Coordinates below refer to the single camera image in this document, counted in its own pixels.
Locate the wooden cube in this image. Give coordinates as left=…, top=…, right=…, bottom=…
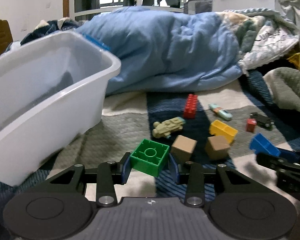
left=171, top=135, right=197, bottom=163
left=205, top=135, right=230, bottom=160

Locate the blue toy block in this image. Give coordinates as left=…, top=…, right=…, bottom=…
left=249, top=133, right=280, bottom=157

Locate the green building block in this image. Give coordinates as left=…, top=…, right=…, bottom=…
left=130, top=139, right=170, bottom=177

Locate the yellow toy block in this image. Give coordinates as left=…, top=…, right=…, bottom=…
left=209, top=120, right=238, bottom=144

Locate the black toy car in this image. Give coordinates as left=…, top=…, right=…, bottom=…
left=250, top=112, right=274, bottom=131

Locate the beige toy vehicle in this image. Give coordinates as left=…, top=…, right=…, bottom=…
left=152, top=116, right=186, bottom=139

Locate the red long building block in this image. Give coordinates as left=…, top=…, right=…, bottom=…
left=183, top=94, right=198, bottom=119

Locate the small red cube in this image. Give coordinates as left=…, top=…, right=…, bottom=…
left=246, top=118, right=257, bottom=133

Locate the checkered blue grey blanket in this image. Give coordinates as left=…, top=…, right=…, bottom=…
left=0, top=70, right=300, bottom=239

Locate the teal toy figure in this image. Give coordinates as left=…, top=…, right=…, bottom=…
left=208, top=103, right=232, bottom=121

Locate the grey fleece blanket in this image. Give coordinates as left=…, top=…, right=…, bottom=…
left=263, top=67, right=300, bottom=112

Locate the white plastic bin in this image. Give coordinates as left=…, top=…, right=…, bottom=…
left=0, top=31, right=121, bottom=186

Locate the patterned white quilt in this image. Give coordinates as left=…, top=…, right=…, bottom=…
left=217, top=8, right=299, bottom=74

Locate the light blue duvet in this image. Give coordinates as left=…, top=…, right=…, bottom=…
left=77, top=7, right=242, bottom=95

